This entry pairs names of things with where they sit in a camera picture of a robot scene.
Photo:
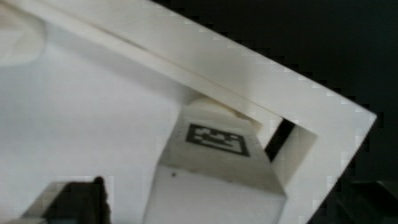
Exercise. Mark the translucent gripper right finger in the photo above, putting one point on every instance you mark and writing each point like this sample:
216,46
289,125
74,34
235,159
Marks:
369,203

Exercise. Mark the translucent gripper left finger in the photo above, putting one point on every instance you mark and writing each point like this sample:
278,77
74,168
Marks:
70,204

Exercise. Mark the white square table top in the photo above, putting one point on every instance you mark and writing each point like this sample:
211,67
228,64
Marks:
90,109

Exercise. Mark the white U-shaped obstacle fence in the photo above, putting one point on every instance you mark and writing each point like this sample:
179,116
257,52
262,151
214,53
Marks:
152,35

